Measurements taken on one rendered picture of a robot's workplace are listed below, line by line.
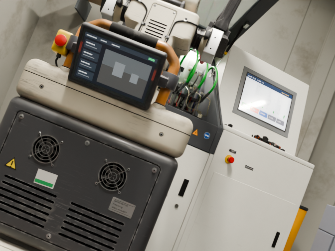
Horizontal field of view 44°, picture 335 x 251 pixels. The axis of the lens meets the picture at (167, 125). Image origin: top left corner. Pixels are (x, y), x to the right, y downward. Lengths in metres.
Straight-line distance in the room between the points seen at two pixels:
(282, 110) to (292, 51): 2.81
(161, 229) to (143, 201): 1.20
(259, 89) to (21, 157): 1.96
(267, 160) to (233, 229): 0.47
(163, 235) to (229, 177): 0.51
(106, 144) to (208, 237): 1.42
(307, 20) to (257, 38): 0.70
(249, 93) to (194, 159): 0.70
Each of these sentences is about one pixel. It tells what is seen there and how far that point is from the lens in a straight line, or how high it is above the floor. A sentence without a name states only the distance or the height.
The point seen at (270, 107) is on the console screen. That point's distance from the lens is 2.92.
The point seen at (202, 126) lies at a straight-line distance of 2.36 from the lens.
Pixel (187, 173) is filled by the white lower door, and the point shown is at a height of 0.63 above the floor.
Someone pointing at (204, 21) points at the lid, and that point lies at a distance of 2.80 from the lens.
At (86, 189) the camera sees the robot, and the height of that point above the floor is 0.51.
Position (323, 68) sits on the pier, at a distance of 5.60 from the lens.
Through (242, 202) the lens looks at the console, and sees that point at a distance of 2.55.
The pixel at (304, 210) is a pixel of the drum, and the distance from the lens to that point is 4.62.
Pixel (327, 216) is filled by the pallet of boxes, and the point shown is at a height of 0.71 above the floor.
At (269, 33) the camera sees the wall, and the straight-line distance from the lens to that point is 5.73.
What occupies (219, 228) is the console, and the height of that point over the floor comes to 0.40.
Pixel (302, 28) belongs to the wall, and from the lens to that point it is 5.86.
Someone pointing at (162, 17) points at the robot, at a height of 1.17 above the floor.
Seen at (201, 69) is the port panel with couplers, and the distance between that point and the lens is 2.94.
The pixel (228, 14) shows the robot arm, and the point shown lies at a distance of 1.84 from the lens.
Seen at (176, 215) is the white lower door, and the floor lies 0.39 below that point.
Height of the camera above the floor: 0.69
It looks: 4 degrees up
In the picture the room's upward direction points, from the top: 22 degrees clockwise
